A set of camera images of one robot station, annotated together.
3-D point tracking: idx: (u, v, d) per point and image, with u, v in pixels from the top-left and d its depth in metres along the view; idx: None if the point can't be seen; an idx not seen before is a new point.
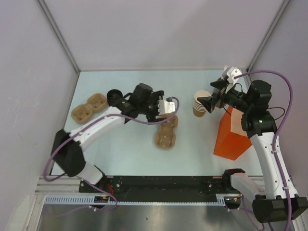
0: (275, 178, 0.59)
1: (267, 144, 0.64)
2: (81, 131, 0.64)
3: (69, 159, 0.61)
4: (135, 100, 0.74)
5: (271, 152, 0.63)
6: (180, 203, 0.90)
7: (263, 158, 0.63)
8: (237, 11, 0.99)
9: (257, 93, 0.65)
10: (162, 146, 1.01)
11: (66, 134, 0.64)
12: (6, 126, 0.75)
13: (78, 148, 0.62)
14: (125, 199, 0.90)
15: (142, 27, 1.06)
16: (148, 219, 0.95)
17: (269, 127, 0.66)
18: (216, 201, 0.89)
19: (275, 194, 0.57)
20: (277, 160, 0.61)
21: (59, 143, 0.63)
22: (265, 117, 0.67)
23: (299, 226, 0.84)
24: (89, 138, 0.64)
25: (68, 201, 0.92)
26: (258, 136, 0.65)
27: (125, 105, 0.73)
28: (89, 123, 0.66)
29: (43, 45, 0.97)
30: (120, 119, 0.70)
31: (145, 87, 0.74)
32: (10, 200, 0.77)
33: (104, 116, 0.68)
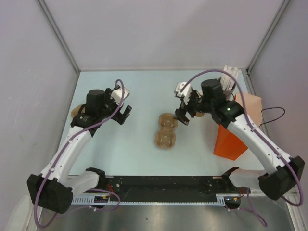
0: (267, 152, 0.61)
1: (245, 126, 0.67)
2: (52, 167, 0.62)
3: (53, 198, 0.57)
4: (91, 109, 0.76)
5: (250, 131, 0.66)
6: (180, 202, 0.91)
7: (248, 140, 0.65)
8: (237, 12, 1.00)
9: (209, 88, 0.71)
10: (162, 146, 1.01)
11: (39, 178, 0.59)
12: (6, 125, 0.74)
13: (59, 184, 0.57)
14: (125, 199, 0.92)
15: (142, 27, 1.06)
16: (148, 219, 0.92)
17: (237, 110, 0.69)
18: (216, 201, 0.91)
19: (274, 165, 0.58)
20: (258, 134, 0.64)
21: (36, 189, 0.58)
22: (229, 104, 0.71)
23: (299, 227, 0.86)
24: (63, 170, 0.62)
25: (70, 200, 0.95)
26: (233, 123, 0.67)
27: (84, 119, 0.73)
28: (56, 157, 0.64)
29: (43, 44, 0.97)
30: (85, 134, 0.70)
31: (94, 93, 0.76)
32: (10, 199, 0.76)
33: (69, 141, 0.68)
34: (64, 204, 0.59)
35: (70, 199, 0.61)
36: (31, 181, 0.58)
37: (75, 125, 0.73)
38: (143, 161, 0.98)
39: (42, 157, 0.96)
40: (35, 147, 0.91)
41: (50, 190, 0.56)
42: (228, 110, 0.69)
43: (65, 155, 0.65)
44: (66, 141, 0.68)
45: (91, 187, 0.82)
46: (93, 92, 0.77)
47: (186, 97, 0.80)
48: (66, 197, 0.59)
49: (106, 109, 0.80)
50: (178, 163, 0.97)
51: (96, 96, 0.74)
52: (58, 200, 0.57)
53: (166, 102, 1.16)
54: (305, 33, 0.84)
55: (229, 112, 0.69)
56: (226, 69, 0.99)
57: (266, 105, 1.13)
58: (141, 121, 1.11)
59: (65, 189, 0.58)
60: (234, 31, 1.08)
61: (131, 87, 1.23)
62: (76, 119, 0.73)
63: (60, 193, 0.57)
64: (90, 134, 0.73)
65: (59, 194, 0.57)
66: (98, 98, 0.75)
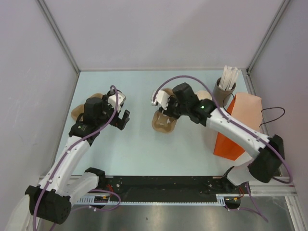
0: (247, 137, 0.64)
1: (222, 119, 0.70)
2: (50, 178, 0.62)
3: (52, 210, 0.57)
4: (89, 118, 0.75)
5: (226, 122, 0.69)
6: (179, 203, 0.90)
7: (226, 131, 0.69)
8: (237, 11, 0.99)
9: (179, 93, 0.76)
10: (160, 128, 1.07)
11: (36, 190, 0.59)
12: (6, 126, 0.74)
13: (57, 195, 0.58)
14: (125, 199, 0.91)
15: (141, 27, 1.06)
16: (148, 219, 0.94)
17: (211, 106, 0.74)
18: (216, 201, 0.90)
19: (256, 147, 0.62)
20: (235, 123, 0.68)
21: (34, 200, 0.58)
22: (201, 102, 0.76)
23: (299, 227, 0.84)
24: (61, 181, 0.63)
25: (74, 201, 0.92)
26: (208, 118, 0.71)
27: (83, 128, 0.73)
28: (54, 168, 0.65)
29: (43, 45, 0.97)
30: (83, 143, 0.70)
31: (91, 101, 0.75)
32: (9, 200, 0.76)
33: (66, 151, 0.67)
34: (62, 214, 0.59)
35: (69, 209, 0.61)
36: (29, 191, 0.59)
37: (73, 134, 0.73)
38: (143, 161, 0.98)
39: (43, 157, 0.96)
40: (35, 147, 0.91)
41: (48, 201, 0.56)
42: (202, 108, 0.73)
43: (64, 164, 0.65)
44: (63, 152, 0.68)
45: (91, 189, 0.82)
46: (90, 100, 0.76)
47: (161, 104, 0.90)
48: (65, 208, 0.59)
49: (104, 116, 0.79)
50: (178, 163, 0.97)
51: (93, 106, 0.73)
52: (57, 211, 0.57)
53: None
54: (305, 33, 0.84)
55: (204, 109, 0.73)
56: (226, 69, 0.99)
57: (266, 106, 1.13)
58: (141, 121, 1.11)
59: (63, 200, 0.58)
60: (234, 31, 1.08)
61: (131, 87, 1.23)
62: (75, 128, 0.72)
63: (58, 204, 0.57)
64: (88, 143, 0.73)
65: (57, 206, 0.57)
66: (95, 107, 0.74)
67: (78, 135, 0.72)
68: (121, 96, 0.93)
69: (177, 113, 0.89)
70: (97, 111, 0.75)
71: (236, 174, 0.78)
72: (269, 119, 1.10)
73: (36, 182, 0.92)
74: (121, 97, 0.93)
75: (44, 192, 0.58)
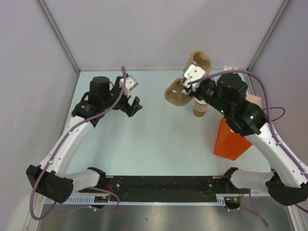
0: (292, 169, 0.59)
1: (270, 139, 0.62)
2: (50, 160, 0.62)
3: (52, 191, 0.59)
4: (95, 98, 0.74)
5: (276, 145, 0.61)
6: (179, 202, 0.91)
7: (271, 153, 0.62)
8: (237, 11, 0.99)
9: (233, 89, 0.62)
10: (171, 99, 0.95)
11: (37, 170, 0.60)
12: (6, 126, 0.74)
13: (57, 177, 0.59)
14: (125, 199, 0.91)
15: (141, 27, 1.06)
16: (148, 219, 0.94)
17: (261, 117, 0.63)
18: (216, 201, 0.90)
19: (298, 183, 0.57)
20: (285, 149, 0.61)
21: (34, 179, 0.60)
22: (249, 109, 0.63)
23: (299, 226, 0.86)
24: (62, 163, 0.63)
25: (71, 201, 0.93)
26: (257, 134, 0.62)
27: (86, 108, 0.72)
28: (55, 148, 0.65)
29: (43, 45, 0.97)
30: (86, 124, 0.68)
31: (97, 81, 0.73)
32: (10, 200, 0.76)
33: (68, 132, 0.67)
34: (64, 194, 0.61)
35: (70, 190, 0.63)
36: (30, 171, 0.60)
37: (76, 113, 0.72)
38: (143, 162, 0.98)
39: (43, 157, 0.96)
40: (35, 147, 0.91)
41: (48, 181, 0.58)
42: (252, 118, 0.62)
43: (64, 146, 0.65)
44: (65, 133, 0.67)
45: (90, 186, 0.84)
46: (96, 79, 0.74)
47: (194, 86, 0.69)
48: (67, 188, 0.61)
49: (111, 98, 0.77)
50: (178, 163, 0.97)
51: (99, 85, 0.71)
52: (57, 189, 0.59)
53: (166, 102, 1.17)
54: None
55: (253, 120, 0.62)
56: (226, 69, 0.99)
57: (266, 106, 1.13)
58: (141, 121, 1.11)
59: (63, 181, 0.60)
60: (235, 31, 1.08)
61: None
62: (79, 108, 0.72)
63: (58, 184, 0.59)
64: (92, 125, 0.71)
65: (58, 186, 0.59)
66: (101, 87, 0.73)
67: (82, 117, 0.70)
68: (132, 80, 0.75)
69: (207, 98, 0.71)
70: (103, 92, 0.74)
71: (246, 183, 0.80)
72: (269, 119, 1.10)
73: None
74: (133, 83, 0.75)
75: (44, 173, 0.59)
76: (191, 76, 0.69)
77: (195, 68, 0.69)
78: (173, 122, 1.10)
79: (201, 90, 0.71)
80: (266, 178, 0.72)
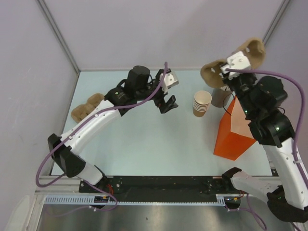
0: (301, 190, 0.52)
1: (288, 154, 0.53)
2: (70, 134, 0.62)
3: (64, 165, 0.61)
4: (131, 88, 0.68)
5: (293, 163, 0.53)
6: (179, 203, 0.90)
7: (283, 170, 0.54)
8: (237, 11, 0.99)
9: (270, 96, 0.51)
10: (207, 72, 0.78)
11: (57, 140, 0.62)
12: (7, 125, 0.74)
13: (70, 154, 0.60)
14: (124, 199, 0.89)
15: (142, 27, 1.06)
16: (148, 219, 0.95)
17: (287, 131, 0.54)
18: (216, 201, 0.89)
19: (303, 205, 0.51)
20: (301, 170, 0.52)
21: (52, 147, 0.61)
22: (278, 120, 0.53)
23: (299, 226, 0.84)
24: (80, 141, 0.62)
25: (68, 201, 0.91)
26: (277, 148, 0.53)
27: (119, 96, 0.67)
28: (79, 125, 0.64)
29: (43, 45, 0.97)
30: (113, 112, 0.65)
31: (138, 70, 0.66)
32: (10, 199, 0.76)
33: (95, 114, 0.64)
34: (73, 170, 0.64)
35: (81, 168, 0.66)
36: (52, 139, 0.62)
37: (109, 98, 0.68)
38: (143, 161, 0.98)
39: (43, 157, 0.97)
40: (35, 147, 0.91)
41: (62, 156, 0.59)
42: (277, 130, 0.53)
43: (86, 127, 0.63)
44: (91, 114, 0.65)
45: (89, 184, 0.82)
46: (137, 68, 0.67)
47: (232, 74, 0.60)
48: (77, 166, 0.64)
49: (145, 91, 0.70)
50: (178, 163, 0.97)
51: (137, 76, 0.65)
52: (69, 165, 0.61)
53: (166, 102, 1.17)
54: None
55: (278, 133, 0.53)
56: None
57: None
58: (141, 121, 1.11)
59: (75, 160, 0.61)
60: (235, 31, 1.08)
61: None
62: (111, 94, 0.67)
63: (70, 161, 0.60)
64: (119, 114, 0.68)
65: (70, 162, 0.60)
66: (139, 78, 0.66)
67: (112, 102, 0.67)
68: (173, 78, 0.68)
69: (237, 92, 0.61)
70: (140, 83, 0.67)
71: (250, 189, 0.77)
72: None
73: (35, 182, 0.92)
74: (173, 82, 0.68)
75: (61, 146, 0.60)
76: (233, 64, 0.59)
77: (240, 56, 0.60)
78: (173, 122, 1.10)
79: (235, 81, 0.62)
80: (269, 188, 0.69)
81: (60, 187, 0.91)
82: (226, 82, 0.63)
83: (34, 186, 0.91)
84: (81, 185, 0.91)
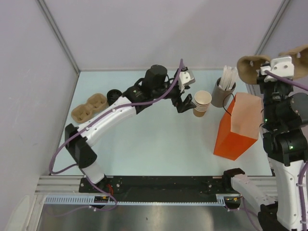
0: (295, 212, 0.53)
1: (293, 176, 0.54)
2: (87, 125, 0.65)
3: (78, 155, 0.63)
4: (147, 86, 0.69)
5: (297, 186, 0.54)
6: (179, 203, 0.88)
7: (284, 189, 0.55)
8: (237, 11, 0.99)
9: (296, 116, 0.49)
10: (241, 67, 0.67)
11: (74, 129, 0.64)
12: (7, 125, 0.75)
13: (85, 145, 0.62)
14: (125, 199, 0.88)
15: (141, 27, 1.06)
16: (148, 219, 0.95)
17: (300, 151, 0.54)
18: (216, 201, 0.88)
19: (291, 228, 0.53)
20: (301, 194, 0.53)
21: (69, 135, 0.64)
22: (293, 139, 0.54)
23: None
24: (96, 134, 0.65)
25: (68, 201, 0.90)
26: (284, 166, 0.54)
27: (137, 94, 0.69)
28: (96, 118, 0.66)
29: (43, 45, 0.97)
30: (130, 109, 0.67)
31: (155, 70, 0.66)
32: (10, 200, 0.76)
33: (112, 109, 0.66)
34: (85, 162, 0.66)
35: (93, 160, 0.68)
36: (70, 127, 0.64)
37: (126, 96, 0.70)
38: (143, 161, 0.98)
39: (43, 158, 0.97)
40: (35, 147, 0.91)
41: (77, 145, 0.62)
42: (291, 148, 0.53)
43: (103, 121, 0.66)
44: (109, 109, 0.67)
45: (92, 183, 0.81)
46: (154, 67, 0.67)
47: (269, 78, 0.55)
48: (89, 158, 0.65)
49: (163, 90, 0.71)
50: (178, 163, 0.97)
51: (155, 76, 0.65)
52: (82, 156, 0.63)
53: (166, 102, 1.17)
54: None
55: (291, 151, 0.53)
56: (226, 69, 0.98)
57: None
58: (141, 121, 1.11)
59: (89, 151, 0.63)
60: (234, 31, 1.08)
61: None
62: (130, 91, 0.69)
63: (84, 151, 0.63)
64: (135, 111, 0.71)
65: (84, 153, 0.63)
66: (157, 78, 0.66)
67: (129, 99, 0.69)
68: (189, 76, 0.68)
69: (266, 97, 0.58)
70: (158, 83, 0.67)
71: (245, 195, 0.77)
72: None
73: (36, 182, 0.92)
74: (188, 80, 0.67)
75: (78, 135, 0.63)
76: (276, 68, 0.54)
77: (288, 62, 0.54)
78: (173, 122, 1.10)
79: (270, 85, 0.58)
80: (263, 200, 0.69)
81: (59, 187, 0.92)
82: (259, 82, 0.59)
83: (34, 186, 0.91)
84: (81, 185, 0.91)
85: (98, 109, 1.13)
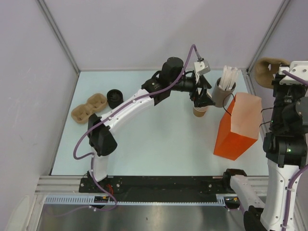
0: (276, 214, 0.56)
1: (284, 178, 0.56)
2: (110, 115, 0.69)
3: (101, 143, 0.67)
4: (164, 78, 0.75)
5: (285, 188, 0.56)
6: (180, 203, 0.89)
7: (273, 190, 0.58)
8: (237, 11, 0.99)
9: (298, 118, 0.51)
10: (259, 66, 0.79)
11: (97, 119, 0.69)
12: (7, 126, 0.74)
13: (109, 133, 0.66)
14: (125, 199, 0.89)
15: (141, 27, 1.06)
16: (148, 219, 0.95)
17: (299, 157, 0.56)
18: (216, 201, 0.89)
19: (270, 228, 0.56)
20: (288, 198, 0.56)
21: (92, 125, 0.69)
22: (292, 144, 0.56)
23: (299, 226, 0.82)
24: (118, 123, 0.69)
25: (68, 201, 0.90)
26: (278, 167, 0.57)
27: (155, 86, 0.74)
28: (118, 109, 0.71)
29: (43, 45, 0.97)
30: (148, 100, 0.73)
31: (172, 63, 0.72)
32: (10, 199, 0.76)
33: (132, 100, 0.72)
34: (106, 149, 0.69)
35: (113, 149, 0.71)
36: (94, 117, 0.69)
37: (146, 88, 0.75)
38: (143, 161, 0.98)
39: (43, 158, 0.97)
40: (35, 147, 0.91)
41: (100, 134, 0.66)
42: (288, 151, 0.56)
43: (125, 110, 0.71)
44: (130, 99, 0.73)
45: (95, 181, 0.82)
46: (171, 60, 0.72)
47: (287, 79, 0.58)
48: (110, 146, 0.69)
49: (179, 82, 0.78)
50: (178, 163, 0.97)
51: (171, 69, 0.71)
52: (104, 144, 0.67)
53: (166, 102, 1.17)
54: None
55: (289, 154, 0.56)
56: (226, 69, 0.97)
57: (267, 106, 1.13)
58: (141, 121, 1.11)
59: (111, 138, 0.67)
60: (234, 31, 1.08)
61: (131, 87, 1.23)
62: (149, 84, 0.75)
63: (106, 140, 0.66)
64: (153, 102, 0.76)
65: (106, 141, 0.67)
66: (173, 70, 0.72)
67: (147, 91, 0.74)
68: (203, 64, 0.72)
69: (279, 99, 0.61)
70: (174, 75, 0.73)
71: (239, 196, 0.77)
72: (269, 118, 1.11)
73: (36, 182, 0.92)
74: (201, 68, 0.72)
75: (101, 124, 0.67)
76: (294, 70, 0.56)
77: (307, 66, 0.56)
78: (173, 122, 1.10)
79: (284, 88, 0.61)
80: (254, 203, 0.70)
81: (59, 187, 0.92)
82: (275, 83, 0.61)
83: (34, 186, 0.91)
84: (81, 185, 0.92)
85: (98, 109, 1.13)
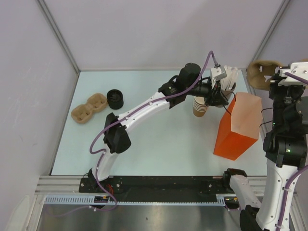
0: (272, 214, 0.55)
1: (282, 179, 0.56)
2: (127, 115, 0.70)
3: (116, 141, 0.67)
4: (181, 83, 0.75)
5: (283, 189, 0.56)
6: (179, 203, 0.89)
7: (269, 189, 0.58)
8: (237, 11, 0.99)
9: (299, 116, 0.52)
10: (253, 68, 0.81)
11: (114, 118, 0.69)
12: (6, 126, 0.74)
13: (125, 132, 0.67)
14: (124, 199, 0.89)
15: (141, 27, 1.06)
16: (148, 219, 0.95)
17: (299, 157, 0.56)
18: (216, 201, 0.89)
19: (265, 227, 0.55)
20: (284, 198, 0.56)
21: (109, 122, 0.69)
22: (291, 145, 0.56)
23: (299, 226, 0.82)
24: (134, 123, 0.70)
25: (68, 201, 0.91)
26: (276, 167, 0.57)
27: (172, 91, 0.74)
28: (134, 109, 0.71)
29: (43, 45, 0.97)
30: (165, 103, 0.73)
31: (189, 68, 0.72)
32: (11, 199, 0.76)
33: (149, 102, 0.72)
34: (121, 147, 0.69)
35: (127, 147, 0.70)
36: (111, 116, 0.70)
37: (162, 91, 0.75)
38: (143, 161, 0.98)
39: (43, 158, 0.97)
40: (35, 147, 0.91)
41: (117, 132, 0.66)
42: (288, 153, 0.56)
43: (141, 111, 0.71)
44: (147, 101, 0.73)
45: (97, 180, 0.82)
46: (189, 66, 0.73)
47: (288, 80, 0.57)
48: (124, 144, 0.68)
49: (195, 88, 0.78)
50: (178, 163, 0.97)
51: (188, 74, 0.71)
52: (118, 142, 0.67)
53: None
54: None
55: (288, 155, 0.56)
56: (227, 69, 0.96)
57: (267, 106, 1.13)
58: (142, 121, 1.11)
59: (125, 138, 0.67)
60: (234, 31, 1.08)
61: (130, 87, 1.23)
62: (165, 87, 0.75)
63: (121, 137, 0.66)
64: (168, 106, 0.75)
65: (120, 139, 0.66)
66: (191, 76, 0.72)
67: (164, 94, 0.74)
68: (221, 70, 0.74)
69: (278, 102, 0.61)
70: (191, 80, 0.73)
71: (238, 195, 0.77)
72: (269, 118, 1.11)
73: (36, 181, 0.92)
74: (217, 73, 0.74)
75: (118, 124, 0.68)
76: (295, 70, 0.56)
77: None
78: (173, 122, 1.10)
79: (283, 89, 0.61)
80: (251, 202, 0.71)
81: (59, 187, 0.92)
82: (273, 85, 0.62)
83: (34, 186, 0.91)
84: (81, 185, 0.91)
85: (98, 109, 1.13)
